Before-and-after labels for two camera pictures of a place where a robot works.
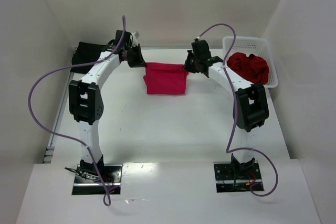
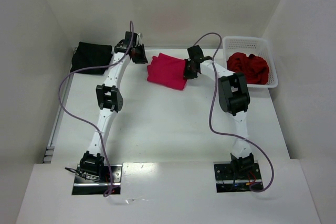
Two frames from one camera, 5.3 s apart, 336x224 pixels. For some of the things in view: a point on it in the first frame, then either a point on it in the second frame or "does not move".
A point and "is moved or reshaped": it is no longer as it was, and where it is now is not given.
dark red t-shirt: [254, 68] does not move
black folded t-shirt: [84, 53] does not move
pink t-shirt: [167, 78] is moved or reshaped
